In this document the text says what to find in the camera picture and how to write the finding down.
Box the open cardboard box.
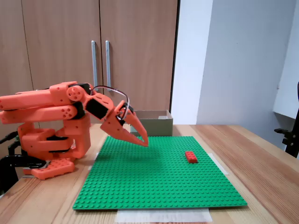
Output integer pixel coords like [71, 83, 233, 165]
[129, 109, 174, 137]

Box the green lego baseplate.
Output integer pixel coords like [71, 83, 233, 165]
[72, 135, 248, 210]

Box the red lego block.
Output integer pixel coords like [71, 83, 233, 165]
[185, 151, 198, 163]

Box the short translucent tape strip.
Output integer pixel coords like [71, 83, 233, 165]
[87, 153, 100, 171]
[211, 153, 229, 175]

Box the long translucent tape strip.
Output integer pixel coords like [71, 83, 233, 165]
[115, 208, 213, 224]

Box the wooden cabinet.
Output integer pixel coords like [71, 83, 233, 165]
[0, 0, 180, 124]

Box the black table clamp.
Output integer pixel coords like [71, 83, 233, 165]
[0, 154, 49, 196]

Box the black clamp stand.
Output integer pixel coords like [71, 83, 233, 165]
[274, 81, 299, 159]

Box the gripper servo cable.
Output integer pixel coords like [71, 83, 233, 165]
[90, 85, 130, 121]

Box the metal cabinet door handle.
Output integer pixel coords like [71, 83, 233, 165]
[91, 41, 98, 87]
[105, 41, 112, 88]

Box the black power cable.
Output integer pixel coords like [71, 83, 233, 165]
[0, 131, 19, 144]
[7, 140, 23, 156]

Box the white wall board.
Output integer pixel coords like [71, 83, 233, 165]
[272, 0, 299, 120]

